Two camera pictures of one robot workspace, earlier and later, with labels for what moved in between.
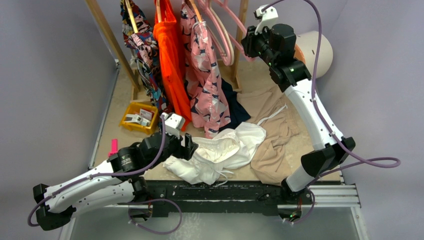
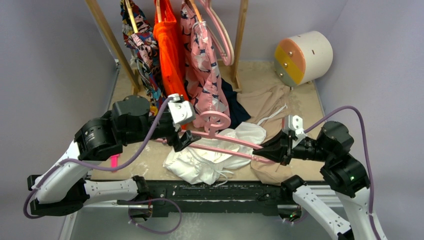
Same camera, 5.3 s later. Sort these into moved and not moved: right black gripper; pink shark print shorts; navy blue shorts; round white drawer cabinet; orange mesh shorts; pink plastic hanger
Moved: right black gripper; pink plastic hanger
Not moved: orange mesh shorts; navy blue shorts; round white drawer cabinet; pink shark print shorts
